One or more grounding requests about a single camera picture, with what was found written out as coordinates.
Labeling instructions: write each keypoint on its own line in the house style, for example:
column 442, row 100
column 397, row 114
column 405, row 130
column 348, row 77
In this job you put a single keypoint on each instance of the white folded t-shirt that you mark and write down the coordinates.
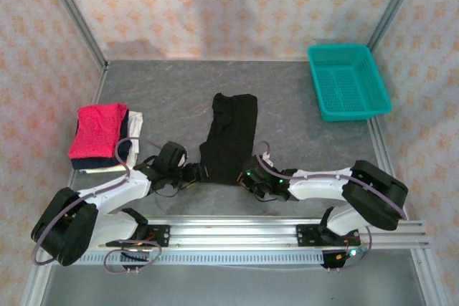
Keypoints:
column 136, row 123

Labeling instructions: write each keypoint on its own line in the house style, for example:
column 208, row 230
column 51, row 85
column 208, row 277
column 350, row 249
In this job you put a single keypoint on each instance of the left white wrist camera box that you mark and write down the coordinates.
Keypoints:
column 183, row 158

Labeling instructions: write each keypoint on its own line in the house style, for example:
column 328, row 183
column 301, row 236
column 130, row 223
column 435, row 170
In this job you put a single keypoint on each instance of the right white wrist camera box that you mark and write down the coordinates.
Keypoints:
column 267, row 160

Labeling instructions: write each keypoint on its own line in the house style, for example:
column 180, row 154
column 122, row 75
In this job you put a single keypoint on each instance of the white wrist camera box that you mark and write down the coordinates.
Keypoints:
column 267, row 160
column 183, row 158

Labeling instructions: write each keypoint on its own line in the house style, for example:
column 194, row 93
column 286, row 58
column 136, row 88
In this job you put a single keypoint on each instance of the aluminium frame post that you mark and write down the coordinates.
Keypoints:
column 387, row 15
column 76, row 15

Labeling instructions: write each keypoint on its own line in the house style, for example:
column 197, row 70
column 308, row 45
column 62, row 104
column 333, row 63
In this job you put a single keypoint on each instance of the aluminium frame leg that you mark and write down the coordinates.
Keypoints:
column 30, row 291
column 428, row 277

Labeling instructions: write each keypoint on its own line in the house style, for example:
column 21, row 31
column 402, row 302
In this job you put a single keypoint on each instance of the teal plastic basket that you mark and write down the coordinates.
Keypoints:
column 348, row 84

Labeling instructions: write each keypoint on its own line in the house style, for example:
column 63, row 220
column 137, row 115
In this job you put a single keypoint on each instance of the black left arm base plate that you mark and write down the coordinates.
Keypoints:
column 161, row 236

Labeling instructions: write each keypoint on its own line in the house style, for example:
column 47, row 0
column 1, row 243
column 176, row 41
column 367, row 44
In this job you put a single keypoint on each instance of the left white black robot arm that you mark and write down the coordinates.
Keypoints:
column 118, row 191

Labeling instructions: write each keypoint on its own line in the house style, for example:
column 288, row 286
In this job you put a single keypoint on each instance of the black printed t-shirt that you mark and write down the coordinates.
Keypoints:
column 233, row 134

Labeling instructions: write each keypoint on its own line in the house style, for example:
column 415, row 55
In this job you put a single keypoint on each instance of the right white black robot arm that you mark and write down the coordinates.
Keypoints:
column 319, row 187

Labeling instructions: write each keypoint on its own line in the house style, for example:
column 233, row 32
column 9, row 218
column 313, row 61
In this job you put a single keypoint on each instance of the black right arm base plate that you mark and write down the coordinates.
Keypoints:
column 306, row 236

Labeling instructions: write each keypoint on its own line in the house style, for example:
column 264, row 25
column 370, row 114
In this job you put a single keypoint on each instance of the aluminium mounting rail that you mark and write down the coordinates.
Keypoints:
column 233, row 234

